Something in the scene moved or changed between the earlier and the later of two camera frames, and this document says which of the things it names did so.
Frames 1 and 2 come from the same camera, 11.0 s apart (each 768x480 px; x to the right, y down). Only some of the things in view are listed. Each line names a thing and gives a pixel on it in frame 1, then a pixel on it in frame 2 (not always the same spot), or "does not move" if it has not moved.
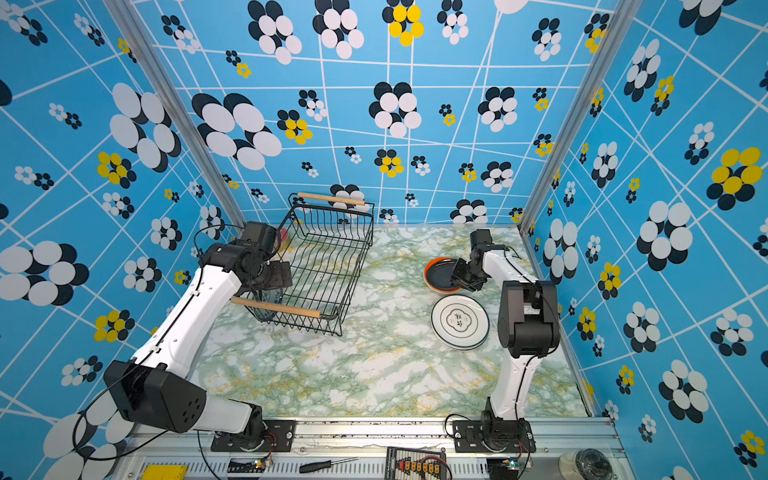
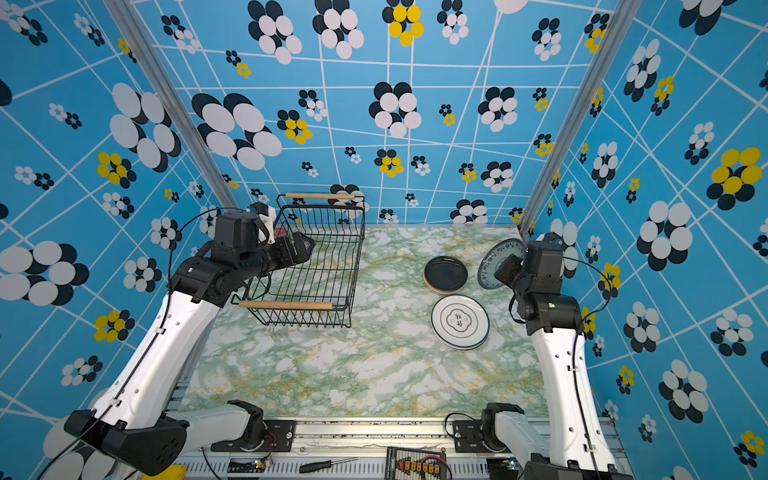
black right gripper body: x=465 y=275 to x=512 y=275
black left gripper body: x=273 y=276 to x=280 y=254
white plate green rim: x=460 y=322 does not move
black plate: x=439 y=275 does not move
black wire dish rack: x=327 y=240 does not move
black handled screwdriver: x=321 y=465 does not move
